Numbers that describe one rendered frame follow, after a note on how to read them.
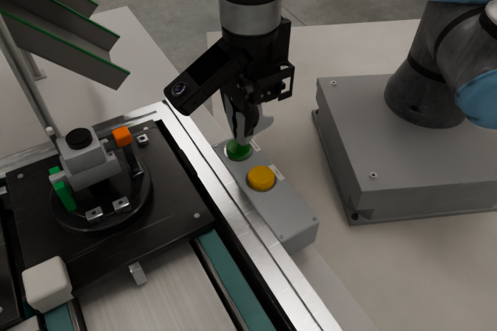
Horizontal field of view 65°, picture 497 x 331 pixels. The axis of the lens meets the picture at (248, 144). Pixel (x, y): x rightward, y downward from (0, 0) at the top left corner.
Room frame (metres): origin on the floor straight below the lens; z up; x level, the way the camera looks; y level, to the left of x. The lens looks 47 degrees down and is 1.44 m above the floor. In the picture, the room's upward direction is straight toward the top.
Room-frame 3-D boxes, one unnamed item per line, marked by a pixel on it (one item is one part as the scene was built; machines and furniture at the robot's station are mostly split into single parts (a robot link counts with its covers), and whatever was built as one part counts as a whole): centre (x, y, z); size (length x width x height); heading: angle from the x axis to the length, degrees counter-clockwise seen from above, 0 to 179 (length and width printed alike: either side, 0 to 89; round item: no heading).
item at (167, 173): (0.34, 0.21, 0.96); 0.24 x 0.24 x 0.02; 31
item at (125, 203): (0.30, 0.17, 1.00); 0.02 x 0.01 x 0.02; 121
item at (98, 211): (0.28, 0.20, 1.00); 0.02 x 0.01 x 0.02; 121
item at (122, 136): (0.36, 0.17, 1.04); 0.04 x 0.02 x 0.08; 121
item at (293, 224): (0.37, -0.02, 0.93); 0.21 x 0.07 x 0.06; 31
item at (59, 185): (0.30, 0.24, 1.01); 0.01 x 0.01 x 0.05; 31
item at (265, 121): (0.43, -0.01, 1.02); 0.06 x 0.03 x 0.09; 121
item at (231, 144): (0.43, 0.02, 0.96); 0.04 x 0.04 x 0.02
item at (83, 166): (0.33, 0.22, 1.06); 0.08 x 0.04 x 0.07; 122
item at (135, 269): (0.23, 0.14, 0.95); 0.01 x 0.01 x 0.04; 31
